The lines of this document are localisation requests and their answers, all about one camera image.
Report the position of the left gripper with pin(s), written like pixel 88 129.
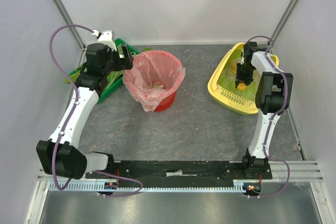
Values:
pixel 126 57

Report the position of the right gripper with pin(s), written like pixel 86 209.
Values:
pixel 243 78

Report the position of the orange litter scoop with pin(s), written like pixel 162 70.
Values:
pixel 235 68

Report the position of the red mesh waste basket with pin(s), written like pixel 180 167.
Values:
pixel 165 103

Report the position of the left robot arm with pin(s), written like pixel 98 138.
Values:
pixel 59 155

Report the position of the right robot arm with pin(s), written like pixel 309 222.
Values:
pixel 272 99

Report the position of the cat litter granules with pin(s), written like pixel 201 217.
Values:
pixel 230 79

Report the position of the yellow green litter box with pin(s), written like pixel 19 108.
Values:
pixel 240 101

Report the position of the green plastic tray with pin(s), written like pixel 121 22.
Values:
pixel 118 83

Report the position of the green long beans bundle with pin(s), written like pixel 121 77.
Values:
pixel 113 76

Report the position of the green leafy vegetable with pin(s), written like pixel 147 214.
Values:
pixel 73 76

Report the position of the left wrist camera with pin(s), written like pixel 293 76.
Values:
pixel 105 37

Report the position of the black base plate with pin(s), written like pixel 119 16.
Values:
pixel 187 173

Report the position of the slotted cable duct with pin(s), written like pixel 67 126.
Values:
pixel 111 187

